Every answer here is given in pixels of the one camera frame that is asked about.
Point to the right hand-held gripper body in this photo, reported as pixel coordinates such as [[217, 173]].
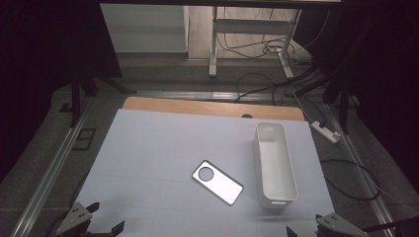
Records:
[[337, 226]]

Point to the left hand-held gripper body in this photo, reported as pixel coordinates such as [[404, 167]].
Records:
[[73, 218]]

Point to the white plastic bin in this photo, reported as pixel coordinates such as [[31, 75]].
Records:
[[276, 164]]

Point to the dark phone case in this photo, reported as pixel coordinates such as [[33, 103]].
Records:
[[218, 182]]

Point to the black bar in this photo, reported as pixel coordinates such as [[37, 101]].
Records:
[[388, 225]]

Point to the white paper sheet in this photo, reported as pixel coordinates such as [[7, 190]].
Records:
[[158, 154]]

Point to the white power strip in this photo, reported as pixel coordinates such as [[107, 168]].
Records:
[[325, 132]]

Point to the black stand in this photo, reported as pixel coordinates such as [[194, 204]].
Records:
[[344, 112], [76, 98]]

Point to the black table grommet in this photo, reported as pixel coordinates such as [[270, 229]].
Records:
[[247, 116]]

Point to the dark curtain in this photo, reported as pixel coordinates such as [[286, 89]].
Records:
[[385, 82], [36, 65]]

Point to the white cabinet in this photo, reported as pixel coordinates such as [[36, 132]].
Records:
[[145, 29]]

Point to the metal floor rail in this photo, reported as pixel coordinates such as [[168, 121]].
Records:
[[362, 171], [46, 177], [197, 95]]

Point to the white desk frame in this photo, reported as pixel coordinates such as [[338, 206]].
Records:
[[252, 27]]

